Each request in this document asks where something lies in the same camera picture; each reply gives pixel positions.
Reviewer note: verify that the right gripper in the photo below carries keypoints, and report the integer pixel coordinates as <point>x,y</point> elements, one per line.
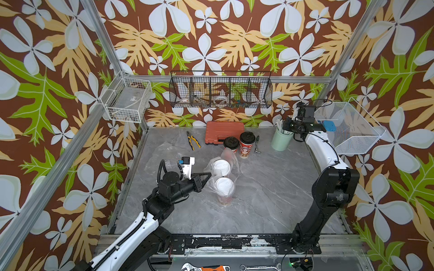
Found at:
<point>289,125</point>

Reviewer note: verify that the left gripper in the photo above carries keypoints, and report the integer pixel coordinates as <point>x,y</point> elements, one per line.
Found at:
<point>197,182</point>

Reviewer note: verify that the white lid red cup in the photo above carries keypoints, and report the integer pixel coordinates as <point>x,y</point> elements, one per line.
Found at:
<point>225,189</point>
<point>221,167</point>

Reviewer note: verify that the white lid red cup front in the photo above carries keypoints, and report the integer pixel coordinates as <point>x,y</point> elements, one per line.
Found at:
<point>221,167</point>

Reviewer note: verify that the black lid red cup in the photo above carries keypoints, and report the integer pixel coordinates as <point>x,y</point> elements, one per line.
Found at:
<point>232,143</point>
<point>247,139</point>

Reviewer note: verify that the clear plastic carrier bag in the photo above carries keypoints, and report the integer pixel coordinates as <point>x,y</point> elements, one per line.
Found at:
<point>229,156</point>

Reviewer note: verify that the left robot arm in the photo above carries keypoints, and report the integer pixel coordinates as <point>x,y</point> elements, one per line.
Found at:
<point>120,253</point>

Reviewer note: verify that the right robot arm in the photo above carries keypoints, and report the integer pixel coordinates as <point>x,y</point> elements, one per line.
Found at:
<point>335,186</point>

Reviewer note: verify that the blue object in basket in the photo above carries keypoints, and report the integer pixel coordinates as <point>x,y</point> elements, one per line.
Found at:
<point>329,125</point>

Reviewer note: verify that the green straw holder cup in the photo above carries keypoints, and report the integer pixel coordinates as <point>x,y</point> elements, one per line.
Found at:
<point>281,140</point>

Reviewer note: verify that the yellow black pliers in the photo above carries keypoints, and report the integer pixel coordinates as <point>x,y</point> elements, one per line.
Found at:
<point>192,141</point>

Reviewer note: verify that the white mesh basket right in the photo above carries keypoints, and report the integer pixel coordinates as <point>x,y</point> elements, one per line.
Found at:
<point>357,130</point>

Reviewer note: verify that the black screwdriver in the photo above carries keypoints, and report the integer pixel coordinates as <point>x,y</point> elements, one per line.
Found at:
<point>256,144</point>

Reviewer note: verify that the red plastic tool case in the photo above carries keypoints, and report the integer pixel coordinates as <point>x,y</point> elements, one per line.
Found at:
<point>218,131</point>

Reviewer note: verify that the orange adjustable wrench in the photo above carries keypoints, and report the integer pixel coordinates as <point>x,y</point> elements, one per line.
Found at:
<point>190,267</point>

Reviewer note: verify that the silver spanner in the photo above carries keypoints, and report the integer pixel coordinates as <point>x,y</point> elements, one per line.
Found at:
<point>276,267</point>

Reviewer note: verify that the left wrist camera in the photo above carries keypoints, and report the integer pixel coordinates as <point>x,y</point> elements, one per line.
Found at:
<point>185,165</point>

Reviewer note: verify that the black wire basket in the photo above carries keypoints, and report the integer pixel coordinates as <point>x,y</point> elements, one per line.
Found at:
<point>220,89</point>

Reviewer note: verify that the black mounting rail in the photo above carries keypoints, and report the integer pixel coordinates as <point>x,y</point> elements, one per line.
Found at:
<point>178,244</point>

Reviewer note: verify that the white wire basket left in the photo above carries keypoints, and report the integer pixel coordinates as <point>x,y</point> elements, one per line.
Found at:
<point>126,98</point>

